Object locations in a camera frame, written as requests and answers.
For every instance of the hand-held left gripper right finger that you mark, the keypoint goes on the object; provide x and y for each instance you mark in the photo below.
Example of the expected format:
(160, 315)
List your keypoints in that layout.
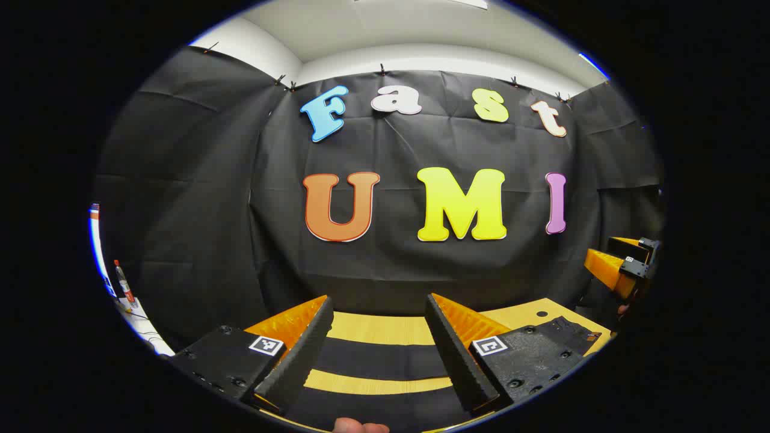
(457, 361)

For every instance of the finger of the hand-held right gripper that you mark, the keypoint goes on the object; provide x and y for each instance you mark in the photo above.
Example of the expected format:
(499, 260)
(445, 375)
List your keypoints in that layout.
(604, 267)
(631, 245)

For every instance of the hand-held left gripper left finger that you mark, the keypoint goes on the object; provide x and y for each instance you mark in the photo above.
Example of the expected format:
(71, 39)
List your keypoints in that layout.
(301, 361)

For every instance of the black backdrop cloth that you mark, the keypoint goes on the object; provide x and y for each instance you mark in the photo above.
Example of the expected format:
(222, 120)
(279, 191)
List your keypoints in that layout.
(391, 264)

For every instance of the white desk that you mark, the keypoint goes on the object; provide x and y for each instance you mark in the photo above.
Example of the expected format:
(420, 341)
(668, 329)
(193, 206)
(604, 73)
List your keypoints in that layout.
(147, 334)

